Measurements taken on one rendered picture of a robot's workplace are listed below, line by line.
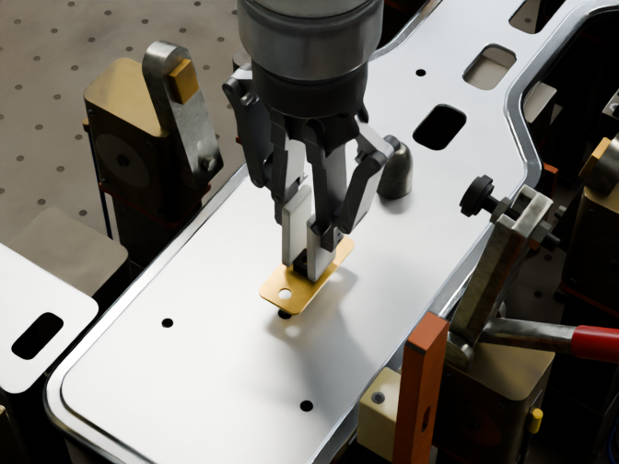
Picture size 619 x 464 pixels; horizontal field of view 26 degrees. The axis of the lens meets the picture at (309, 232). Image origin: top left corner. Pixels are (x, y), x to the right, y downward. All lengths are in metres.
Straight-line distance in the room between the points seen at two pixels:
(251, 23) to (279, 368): 0.31
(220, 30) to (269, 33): 0.88
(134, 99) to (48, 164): 0.44
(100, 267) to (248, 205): 0.13
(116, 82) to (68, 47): 0.53
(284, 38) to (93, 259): 0.38
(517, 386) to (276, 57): 0.30
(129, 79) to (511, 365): 0.41
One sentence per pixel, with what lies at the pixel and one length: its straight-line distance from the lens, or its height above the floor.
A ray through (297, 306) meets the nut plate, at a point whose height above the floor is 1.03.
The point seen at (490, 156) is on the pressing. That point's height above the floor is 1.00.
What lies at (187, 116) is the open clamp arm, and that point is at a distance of 1.09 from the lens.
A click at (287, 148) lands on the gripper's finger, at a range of 0.92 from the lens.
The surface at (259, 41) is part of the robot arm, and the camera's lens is 0.81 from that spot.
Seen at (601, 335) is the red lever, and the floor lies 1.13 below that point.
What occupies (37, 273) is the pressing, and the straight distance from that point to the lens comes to 1.08.
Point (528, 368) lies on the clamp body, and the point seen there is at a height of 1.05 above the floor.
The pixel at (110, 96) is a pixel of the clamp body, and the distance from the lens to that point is 1.13.
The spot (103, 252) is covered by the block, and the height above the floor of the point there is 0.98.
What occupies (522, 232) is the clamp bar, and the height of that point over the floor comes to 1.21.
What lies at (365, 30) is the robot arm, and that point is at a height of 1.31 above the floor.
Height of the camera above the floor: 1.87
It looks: 53 degrees down
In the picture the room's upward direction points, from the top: straight up
